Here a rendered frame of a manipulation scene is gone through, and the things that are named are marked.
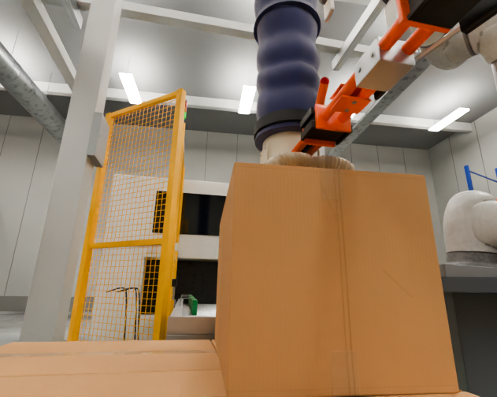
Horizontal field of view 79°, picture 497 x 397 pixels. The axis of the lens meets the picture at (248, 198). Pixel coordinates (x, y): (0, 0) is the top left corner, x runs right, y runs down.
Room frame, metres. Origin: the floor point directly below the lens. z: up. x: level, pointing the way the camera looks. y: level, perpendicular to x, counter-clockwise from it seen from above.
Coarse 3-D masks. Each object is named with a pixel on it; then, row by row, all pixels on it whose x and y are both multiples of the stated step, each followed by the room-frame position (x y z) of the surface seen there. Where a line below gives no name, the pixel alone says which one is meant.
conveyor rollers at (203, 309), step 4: (184, 304) 3.25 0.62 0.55; (188, 304) 3.26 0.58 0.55; (200, 304) 3.28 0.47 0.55; (204, 304) 3.29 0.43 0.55; (208, 304) 3.30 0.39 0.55; (212, 304) 3.31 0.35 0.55; (184, 308) 2.63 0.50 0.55; (188, 308) 2.64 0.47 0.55; (200, 308) 2.66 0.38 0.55; (204, 308) 2.66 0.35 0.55; (208, 308) 2.67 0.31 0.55; (212, 308) 2.68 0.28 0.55; (184, 312) 2.19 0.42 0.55; (188, 312) 2.20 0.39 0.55; (200, 312) 2.29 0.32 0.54; (204, 312) 2.30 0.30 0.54; (208, 312) 2.30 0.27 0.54; (212, 312) 2.31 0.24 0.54
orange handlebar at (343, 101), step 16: (400, 32) 0.34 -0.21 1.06; (416, 32) 0.35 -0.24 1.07; (432, 32) 0.34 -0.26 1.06; (384, 48) 0.37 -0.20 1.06; (416, 48) 0.37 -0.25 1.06; (352, 80) 0.46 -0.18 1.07; (336, 96) 0.51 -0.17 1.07; (352, 96) 0.53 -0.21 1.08; (368, 96) 0.49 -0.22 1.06; (352, 112) 0.54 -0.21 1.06; (304, 144) 0.70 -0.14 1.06
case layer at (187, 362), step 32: (0, 352) 0.85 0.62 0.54; (32, 352) 0.86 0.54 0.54; (64, 352) 0.87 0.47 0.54; (96, 352) 0.87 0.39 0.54; (128, 352) 0.88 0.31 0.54; (160, 352) 0.89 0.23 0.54; (192, 352) 0.89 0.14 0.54; (0, 384) 0.59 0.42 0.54; (32, 384) 0.60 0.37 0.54; (64, 384) 0.60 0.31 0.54; (96, 384) 0.60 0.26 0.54; (128, 384) 0.61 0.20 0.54; (160, 384) 0.61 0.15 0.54; (192, 384) 0.61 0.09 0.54
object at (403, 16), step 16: (400, 0) 0.31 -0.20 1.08; (416, 0) 0.30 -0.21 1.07; (432, 0) 0.28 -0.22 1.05; (448, 0) 0.28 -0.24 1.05; (464, 0) 0.28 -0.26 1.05; (480, 0) 0.28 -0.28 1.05; (400, 16) 0.31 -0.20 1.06; (416, 16) 0.30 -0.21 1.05; (432, 16) 0.30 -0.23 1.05; (448, 16) 0.30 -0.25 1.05; (464, 16) 0.30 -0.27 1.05
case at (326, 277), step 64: (256, 192) 0.54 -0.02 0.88; (320, 192) 0.56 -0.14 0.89; (384, 192) 0.58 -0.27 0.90; (256, 256) 0.54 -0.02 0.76; (320, 256) 0.56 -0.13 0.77; (384, 256) 0.57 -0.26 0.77; (256, 320) 0.54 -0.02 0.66; (320, 320) 0.56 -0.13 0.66; (384, 320) 0.57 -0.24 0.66; (256, 384) 0.54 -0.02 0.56; (320, 384) 0.56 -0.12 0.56; (384, 384) 0.57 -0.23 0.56; (448, 384) 0.59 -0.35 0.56
